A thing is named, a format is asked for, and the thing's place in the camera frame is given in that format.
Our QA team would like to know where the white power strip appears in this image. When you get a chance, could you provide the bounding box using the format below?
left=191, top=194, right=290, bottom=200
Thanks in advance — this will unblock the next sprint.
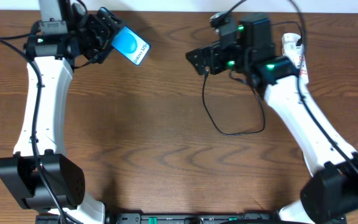
left=282, top=33, right=309, bottom=84

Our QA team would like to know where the black camera cable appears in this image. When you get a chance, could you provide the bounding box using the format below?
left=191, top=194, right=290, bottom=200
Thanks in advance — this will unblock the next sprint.
left=225, top=0, right=358, bottom=208
left=0, top=20, right=83, bottom=224

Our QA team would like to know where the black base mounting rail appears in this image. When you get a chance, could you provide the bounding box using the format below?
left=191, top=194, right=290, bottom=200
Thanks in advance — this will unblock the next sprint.
left=35, top=212, right=347, bottom=224

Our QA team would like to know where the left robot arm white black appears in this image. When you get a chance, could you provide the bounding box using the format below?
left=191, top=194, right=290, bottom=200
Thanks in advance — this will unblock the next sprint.
left=0, top=1, right=125, bottom=223

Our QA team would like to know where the black left camera cable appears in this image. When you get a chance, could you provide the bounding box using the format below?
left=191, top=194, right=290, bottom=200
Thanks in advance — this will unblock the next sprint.
left=0, top=20, right=83, bottom=224

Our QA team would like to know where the black right camera cable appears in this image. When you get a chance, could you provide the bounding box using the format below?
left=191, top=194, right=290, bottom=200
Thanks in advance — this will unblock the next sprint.
left=225, top=0, right=358, bottom=208

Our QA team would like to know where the blue Galaxy smartphone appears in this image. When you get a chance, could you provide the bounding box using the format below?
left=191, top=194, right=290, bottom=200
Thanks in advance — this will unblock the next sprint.
left=100, top=7, right=150, bottom=66

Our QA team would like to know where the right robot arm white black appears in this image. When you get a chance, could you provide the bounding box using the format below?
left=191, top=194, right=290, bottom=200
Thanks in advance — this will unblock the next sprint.
left=186, top=12, right=358, bottom=223

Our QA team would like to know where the black USB charging cable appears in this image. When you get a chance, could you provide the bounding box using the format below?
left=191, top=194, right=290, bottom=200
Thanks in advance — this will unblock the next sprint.
left=201, top=21, right=304, bottom=137

